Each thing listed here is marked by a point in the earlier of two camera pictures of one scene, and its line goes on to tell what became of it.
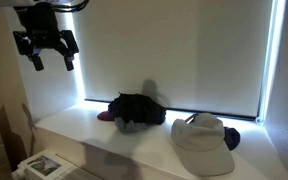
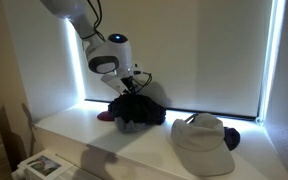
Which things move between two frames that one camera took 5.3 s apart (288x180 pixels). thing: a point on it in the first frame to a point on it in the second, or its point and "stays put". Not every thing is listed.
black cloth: (137, 108) stays put
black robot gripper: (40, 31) to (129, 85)
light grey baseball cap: (199, 145) stays put
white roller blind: (200, 56) stays put
